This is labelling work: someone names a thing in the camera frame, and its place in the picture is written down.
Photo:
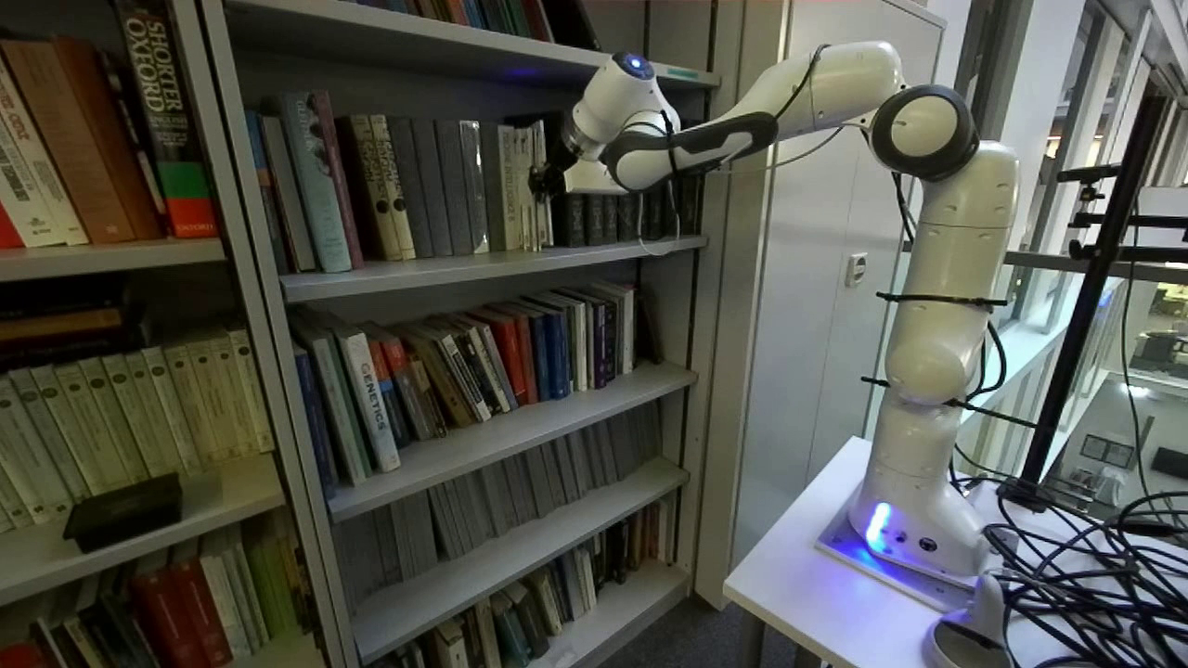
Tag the blue paperback book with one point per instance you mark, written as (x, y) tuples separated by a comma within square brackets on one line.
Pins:
[(545, 355), (562, 351)]

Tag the white tall book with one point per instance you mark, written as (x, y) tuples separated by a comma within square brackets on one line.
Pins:
[(232, 595)]

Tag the white cabinet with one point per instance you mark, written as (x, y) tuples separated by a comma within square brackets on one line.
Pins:
[(802, 371)]

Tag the pale teal book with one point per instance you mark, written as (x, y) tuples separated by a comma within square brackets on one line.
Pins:
[(319, 185)]

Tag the slate blue slim book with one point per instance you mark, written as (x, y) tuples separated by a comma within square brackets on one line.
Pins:
[(288, 204)]

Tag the white robot table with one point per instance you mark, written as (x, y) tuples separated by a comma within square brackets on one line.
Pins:
[(791, 581)]

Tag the white paperback book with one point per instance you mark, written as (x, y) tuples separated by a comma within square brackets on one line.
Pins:
[(582, 581)]

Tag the large brown book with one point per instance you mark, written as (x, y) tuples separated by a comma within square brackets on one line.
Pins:
[(88, 135)]

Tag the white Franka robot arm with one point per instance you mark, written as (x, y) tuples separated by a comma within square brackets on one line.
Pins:
[(942, 310)]

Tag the white book with lettering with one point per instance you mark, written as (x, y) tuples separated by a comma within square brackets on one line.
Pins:
[(371, 403)]

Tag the small black box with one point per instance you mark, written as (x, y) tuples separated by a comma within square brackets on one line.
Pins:
[(124, 513)]

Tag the grey journal volumes row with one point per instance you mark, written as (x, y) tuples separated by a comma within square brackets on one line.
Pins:
[(496, 496)]

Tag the tan paperback books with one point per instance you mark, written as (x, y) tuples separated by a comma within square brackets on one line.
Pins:
[(648, 534)]

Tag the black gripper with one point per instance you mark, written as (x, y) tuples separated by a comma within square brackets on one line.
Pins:
[(570, 159)]

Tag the small red book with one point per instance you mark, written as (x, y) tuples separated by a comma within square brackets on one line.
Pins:
[(455, 10)]

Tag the dark blue book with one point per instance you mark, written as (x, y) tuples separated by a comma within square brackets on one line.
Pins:
[(319, 427)]

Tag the dark purple book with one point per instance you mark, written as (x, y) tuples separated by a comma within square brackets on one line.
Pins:
[(602, 340)]

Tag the white black striped book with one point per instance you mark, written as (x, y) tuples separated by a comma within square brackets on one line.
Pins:
[(465, 371)]

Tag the white and red book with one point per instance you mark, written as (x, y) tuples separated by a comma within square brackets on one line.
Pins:
[(33, 185)]

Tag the dark green book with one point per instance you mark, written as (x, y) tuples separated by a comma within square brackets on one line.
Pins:
[(522, 618)]

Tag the green tall book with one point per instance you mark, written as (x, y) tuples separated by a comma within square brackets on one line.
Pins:
[(277, 578)]

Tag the black white patterned book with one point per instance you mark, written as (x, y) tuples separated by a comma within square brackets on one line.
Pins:
[(153, 87)]

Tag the white grey book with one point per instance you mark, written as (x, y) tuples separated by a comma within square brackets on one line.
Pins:
[(582, 344)]

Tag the pale grey-green Intelligence volume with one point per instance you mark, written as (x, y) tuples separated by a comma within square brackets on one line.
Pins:
[(478, 185)]

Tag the olive brown book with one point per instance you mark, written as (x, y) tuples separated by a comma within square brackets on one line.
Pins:
[(431, 382)]

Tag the grey Intelligence volume 3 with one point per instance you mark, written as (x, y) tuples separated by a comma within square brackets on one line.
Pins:
[(413, 185)]

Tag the dark red slim book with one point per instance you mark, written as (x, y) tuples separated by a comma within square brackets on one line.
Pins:
[(394, 391)]

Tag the black metal stand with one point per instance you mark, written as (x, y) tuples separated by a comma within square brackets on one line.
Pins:
[(1067, 371)]

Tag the cream book with black dot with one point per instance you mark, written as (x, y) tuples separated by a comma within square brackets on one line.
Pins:
[(399, 209), (372, 172)]

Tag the red hardcover book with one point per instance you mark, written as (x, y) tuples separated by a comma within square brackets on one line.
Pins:
[(169, 618), (205, 615)]

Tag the white slim book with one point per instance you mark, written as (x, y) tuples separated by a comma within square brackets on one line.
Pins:
[(626, 333)]

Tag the white wrist camera block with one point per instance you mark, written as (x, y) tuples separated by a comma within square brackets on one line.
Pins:
[(598, 181)]

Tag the white box with buttons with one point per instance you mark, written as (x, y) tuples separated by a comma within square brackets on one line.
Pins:
[(1101, 476)]

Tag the pale grey-green book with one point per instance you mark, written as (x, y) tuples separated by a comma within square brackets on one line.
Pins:
[(340, 419)]

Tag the pale Intelligence volume 8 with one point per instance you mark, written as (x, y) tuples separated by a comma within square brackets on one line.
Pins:
[(512, 185)]

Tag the dark hardcover book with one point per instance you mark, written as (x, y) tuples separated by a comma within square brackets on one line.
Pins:
[(93, 637)]

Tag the brick red paperback book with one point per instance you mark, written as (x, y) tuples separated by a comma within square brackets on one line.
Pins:
[(527, 357)]

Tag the dark brown flat book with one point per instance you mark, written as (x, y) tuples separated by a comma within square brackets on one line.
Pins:
[(57, 324)]

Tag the cream series volume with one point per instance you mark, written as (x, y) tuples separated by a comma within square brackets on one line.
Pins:
[(61, 433), (117, 419), (174, 411), (147, 412), (251, 391), (204, 397), (228, 395), (93, 427), (33, 459)]

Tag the grey metal bookcase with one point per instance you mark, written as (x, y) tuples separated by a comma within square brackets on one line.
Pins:
[(496, 270), (113, 261)]

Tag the grey Intelligence volume 4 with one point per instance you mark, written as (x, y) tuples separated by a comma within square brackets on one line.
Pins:
[(435, 185)]

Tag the black hardcover book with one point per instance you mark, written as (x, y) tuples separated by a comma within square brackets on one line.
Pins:
[(640, 218), (570, 224), (626, 219), (691, 209), (660, 211), (675, 209), (609, 224), (593, 224)]

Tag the green blue book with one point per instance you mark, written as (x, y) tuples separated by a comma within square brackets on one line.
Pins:
[(508, 12)]

